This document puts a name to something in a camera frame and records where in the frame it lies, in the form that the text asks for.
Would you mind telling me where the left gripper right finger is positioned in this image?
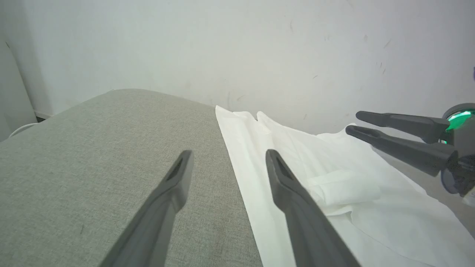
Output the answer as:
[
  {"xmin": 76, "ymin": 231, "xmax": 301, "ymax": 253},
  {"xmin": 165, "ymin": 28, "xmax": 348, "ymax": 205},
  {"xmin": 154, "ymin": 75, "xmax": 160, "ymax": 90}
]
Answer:
[{"xmin": 265, "ymin": 149, "xmax": 360, "ymax": 267}]

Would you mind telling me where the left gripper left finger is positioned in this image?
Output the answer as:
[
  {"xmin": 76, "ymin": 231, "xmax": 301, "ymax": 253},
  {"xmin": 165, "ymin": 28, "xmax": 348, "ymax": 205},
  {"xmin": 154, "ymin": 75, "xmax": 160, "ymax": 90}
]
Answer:
[{"xmin": 98, "ymin": 150, "xmax": 194, "ymax": 267}]

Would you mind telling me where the white garment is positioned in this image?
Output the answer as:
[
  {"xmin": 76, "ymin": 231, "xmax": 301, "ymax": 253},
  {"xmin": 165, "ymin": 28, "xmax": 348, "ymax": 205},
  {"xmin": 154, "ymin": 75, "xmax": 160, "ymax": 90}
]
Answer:
[{"xmin": 215, "ymin": 105, "xmax": 475, "ymax": 267}]

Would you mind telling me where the white cable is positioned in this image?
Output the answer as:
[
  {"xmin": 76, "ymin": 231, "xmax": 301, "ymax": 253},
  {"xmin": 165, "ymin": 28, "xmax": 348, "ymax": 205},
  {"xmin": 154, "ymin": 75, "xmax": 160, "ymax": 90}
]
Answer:
[{"xmin": 8, "ymin": 122, "xmax": 38, "ymax": 138}]

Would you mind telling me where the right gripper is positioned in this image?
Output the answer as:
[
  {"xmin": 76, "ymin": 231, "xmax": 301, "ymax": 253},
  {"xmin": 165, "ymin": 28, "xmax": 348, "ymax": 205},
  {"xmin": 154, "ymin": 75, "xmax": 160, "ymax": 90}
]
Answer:
[{"xmin": 345, "ymin": 103, "xmax": 475, "ymax": 198}]

